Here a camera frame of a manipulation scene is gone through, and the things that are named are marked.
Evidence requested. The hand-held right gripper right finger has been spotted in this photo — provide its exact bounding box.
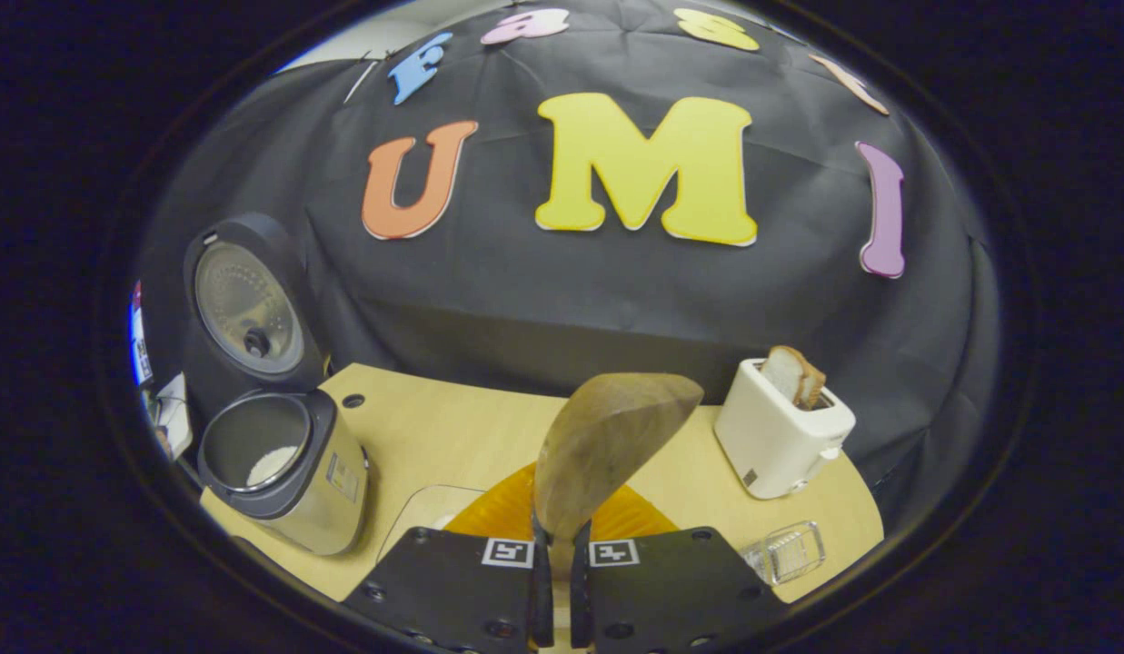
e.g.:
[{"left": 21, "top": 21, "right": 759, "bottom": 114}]
[{"left": 571, "top": 486, "right": 790, "bottom": 654}]

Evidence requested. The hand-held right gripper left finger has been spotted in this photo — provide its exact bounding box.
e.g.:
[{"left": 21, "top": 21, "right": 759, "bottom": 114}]
[{"left": 342, "top": 461, "right": 555, "bottom": 654}]

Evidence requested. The clear chopstick holder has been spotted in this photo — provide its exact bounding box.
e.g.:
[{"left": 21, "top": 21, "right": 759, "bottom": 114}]
[{"left": 741, "top": 520, "right": 827, "bottom": 587}]

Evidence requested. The grey silver rice cooker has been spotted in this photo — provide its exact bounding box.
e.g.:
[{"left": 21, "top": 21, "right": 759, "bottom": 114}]
[{"left": 184, "top": 213, "right": 372, "bottom": 557}]

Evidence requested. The wooden spoon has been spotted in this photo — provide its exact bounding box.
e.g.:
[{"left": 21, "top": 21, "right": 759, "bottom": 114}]
[{"left": 532, "top": 372, "right": 705, "bottom": 546}]

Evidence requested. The small white rice heap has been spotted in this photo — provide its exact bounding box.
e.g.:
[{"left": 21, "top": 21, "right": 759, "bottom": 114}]
[{"left": 246, "top": 445, "right": 301, "bottom": 487}]

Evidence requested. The clear plastic rice container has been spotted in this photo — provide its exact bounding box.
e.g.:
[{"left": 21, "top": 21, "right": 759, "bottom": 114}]
[{"left": 377, "top": 484, "right": 490, "bottom": 564}]

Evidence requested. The white toaster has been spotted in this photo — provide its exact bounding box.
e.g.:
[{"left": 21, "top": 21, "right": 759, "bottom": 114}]
[{"left": 714, "top": 357, "right": 857, "bottom": 500}]

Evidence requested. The toasted bread slice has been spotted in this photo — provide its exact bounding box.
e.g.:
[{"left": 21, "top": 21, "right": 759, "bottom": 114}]
[
  {"left": 760, "top": 345, "right": 806, "bottom": 406},
  {"left": 795, "top": 357, "right": 828, "bottom": 411}
]

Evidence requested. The black backdrop cloth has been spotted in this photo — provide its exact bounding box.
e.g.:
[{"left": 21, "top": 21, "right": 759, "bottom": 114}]
[{"left": 139, "top": 0, "right": 999, "bottom": 537}]

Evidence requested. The white side desk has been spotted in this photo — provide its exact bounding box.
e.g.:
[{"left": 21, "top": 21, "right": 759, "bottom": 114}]
[{"left": 154, "top": 372, "right": 194, "bottom": 460}]

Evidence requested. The computer monitor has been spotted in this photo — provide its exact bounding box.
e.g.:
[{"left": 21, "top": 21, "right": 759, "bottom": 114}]
[{"left": 129, "top": 280, "right": 155, "bottom": 387}]

